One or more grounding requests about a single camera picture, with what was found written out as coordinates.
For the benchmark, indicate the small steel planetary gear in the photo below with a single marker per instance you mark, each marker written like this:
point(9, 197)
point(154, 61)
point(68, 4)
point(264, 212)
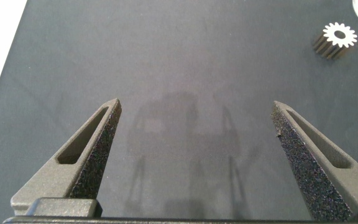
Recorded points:
point(331, 35)

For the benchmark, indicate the dark mat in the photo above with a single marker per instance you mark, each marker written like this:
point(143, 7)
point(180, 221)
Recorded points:
point(197, 62)

